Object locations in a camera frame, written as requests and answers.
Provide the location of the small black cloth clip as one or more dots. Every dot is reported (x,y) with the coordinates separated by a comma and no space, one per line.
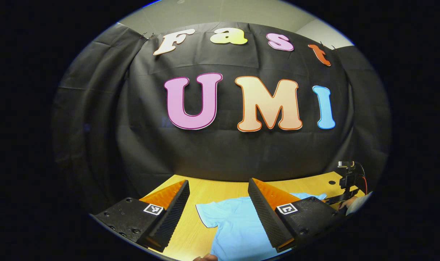
(144,35)

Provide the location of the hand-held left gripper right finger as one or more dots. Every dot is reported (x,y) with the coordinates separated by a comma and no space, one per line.
(265,217)

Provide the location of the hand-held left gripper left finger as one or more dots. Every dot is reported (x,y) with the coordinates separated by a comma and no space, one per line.
(172,217)

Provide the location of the light blue T-shirt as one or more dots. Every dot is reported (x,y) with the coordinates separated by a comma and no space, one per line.
(234,228)

